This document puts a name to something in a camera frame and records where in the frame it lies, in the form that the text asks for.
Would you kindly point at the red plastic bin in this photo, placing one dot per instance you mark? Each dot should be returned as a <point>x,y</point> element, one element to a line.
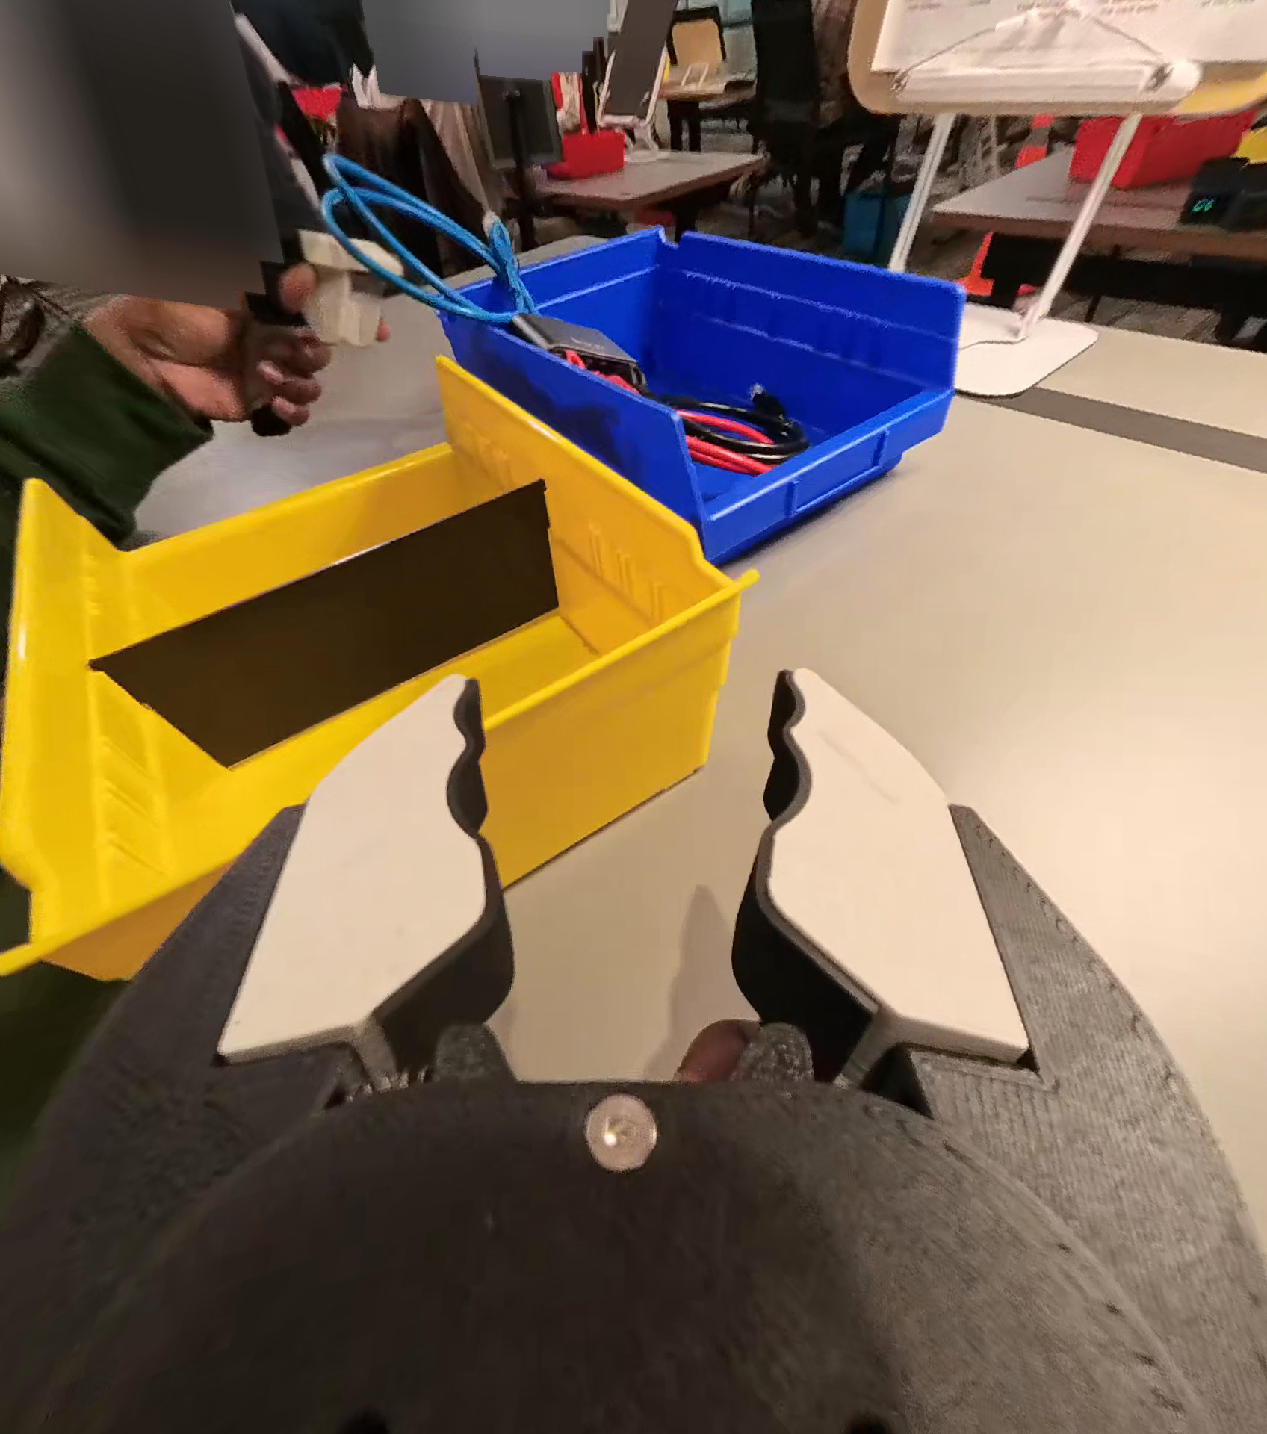
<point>1161,145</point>
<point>588,153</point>

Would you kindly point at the person's left forearm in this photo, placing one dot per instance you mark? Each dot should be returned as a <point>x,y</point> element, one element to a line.
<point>29,516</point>

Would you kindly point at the person's left hand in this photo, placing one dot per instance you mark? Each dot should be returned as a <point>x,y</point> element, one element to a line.
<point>208,360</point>

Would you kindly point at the black ethernet adapter hub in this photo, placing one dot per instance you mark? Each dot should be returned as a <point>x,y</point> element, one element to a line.
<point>583,341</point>

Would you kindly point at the instruction sheet on stand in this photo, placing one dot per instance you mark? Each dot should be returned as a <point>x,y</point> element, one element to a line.
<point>1037,33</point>

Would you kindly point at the wooden work table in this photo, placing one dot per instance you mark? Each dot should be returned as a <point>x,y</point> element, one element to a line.
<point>1127,224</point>

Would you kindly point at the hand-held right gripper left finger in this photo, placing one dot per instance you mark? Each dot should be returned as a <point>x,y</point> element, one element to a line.
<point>366,897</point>

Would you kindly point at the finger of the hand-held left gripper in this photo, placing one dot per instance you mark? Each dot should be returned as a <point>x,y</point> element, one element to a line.
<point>346,291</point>

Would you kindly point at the black box with green display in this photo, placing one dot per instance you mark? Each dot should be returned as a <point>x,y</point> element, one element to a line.
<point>1229,197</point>

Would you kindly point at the black divider panel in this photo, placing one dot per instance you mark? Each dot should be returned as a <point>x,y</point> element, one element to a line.
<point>321,627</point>

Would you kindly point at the yellow plastic bin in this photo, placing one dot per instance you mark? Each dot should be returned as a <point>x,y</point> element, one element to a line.
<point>612,673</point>

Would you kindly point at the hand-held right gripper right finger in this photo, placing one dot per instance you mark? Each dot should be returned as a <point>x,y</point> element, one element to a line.
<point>879,897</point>

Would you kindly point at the blue plastic bin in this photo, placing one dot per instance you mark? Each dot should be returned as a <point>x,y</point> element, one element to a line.
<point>858,336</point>

